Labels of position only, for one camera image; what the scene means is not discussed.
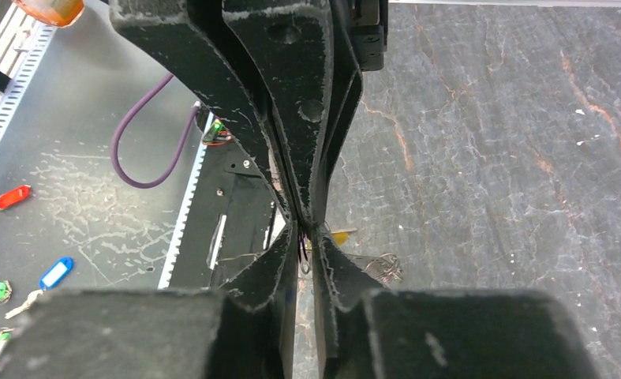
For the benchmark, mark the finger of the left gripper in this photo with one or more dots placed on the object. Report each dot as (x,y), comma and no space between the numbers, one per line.
(191,40)

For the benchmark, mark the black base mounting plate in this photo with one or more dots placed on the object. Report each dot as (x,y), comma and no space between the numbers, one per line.
(232,219)

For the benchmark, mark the spare blue key tag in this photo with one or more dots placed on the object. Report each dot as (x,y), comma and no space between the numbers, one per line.
(49,280)

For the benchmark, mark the spare red key tag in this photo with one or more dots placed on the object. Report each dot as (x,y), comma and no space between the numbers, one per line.
(14,196)

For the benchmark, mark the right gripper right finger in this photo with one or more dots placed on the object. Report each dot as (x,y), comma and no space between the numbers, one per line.
(365,330)

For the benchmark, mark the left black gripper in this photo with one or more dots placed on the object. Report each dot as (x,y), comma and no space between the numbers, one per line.
(301,51)

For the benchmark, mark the white slotted cable duct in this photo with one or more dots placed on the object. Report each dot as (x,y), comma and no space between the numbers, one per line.
(183,214)

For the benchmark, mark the orange object at edge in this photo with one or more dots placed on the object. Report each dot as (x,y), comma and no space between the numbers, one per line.
(57,13)

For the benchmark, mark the red wired circuit board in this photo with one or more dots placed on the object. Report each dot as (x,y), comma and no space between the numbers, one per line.
(216,134)

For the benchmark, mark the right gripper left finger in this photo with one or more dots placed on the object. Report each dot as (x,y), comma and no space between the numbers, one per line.
(244,329)

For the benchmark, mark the yellow capped key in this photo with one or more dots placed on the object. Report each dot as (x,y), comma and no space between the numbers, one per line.
(342,235)

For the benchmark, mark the metal keyring plate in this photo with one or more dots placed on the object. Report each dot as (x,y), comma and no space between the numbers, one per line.
(385,268)

